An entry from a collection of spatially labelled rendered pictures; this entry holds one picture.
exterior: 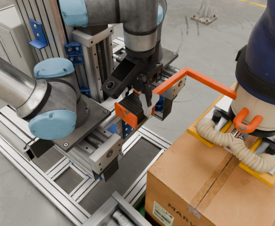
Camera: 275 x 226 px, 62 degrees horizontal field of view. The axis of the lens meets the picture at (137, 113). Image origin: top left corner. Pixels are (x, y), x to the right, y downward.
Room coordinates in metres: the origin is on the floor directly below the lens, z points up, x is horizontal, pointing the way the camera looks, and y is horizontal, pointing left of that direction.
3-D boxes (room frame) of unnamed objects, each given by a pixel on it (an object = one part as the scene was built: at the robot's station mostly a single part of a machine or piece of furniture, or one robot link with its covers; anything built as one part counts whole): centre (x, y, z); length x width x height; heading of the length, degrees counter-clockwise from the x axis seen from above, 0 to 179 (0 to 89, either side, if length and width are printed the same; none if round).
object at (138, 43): (0.48, 0.00, 1.41); 0.08 x 0.08 x 0.05
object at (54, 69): (0.57, 0.25, 1.20); 0.13 x 0.12 x 0.14; 9
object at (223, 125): (0.57, -0.32, 1.08); 0.34 x 0.10 x 0.05; 136
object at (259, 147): (0.44, -0.46, 1.08); 0.34 x 0.10 x 0.05; 136
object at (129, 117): (0.47, 0.01, 1.18); 0.09 x 0.08 x 0.05; 46
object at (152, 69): (0.49, -0.01, 1.33); 0.09 x 0.08 x 0.12; 137
